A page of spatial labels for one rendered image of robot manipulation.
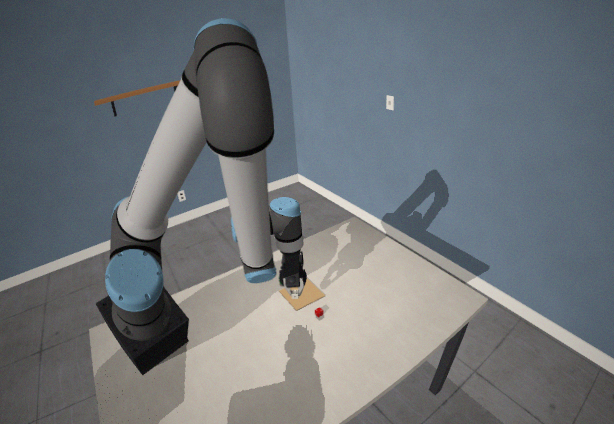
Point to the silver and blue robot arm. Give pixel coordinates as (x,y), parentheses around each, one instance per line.
(237,116)

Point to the tan flat mat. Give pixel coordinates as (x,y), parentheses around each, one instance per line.
(309,295)

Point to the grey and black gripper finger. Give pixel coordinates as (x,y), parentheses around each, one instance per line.
(282,280)
(303,279)

